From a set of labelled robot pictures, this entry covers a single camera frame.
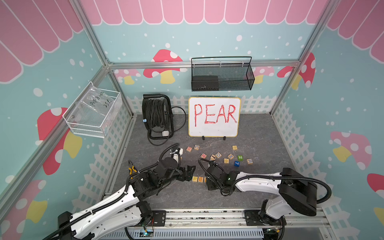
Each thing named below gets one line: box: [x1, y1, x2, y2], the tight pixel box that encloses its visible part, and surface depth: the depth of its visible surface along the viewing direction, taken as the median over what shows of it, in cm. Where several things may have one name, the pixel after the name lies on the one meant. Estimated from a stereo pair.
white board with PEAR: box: [188, 97, 242, 138], surface depth 102 cm
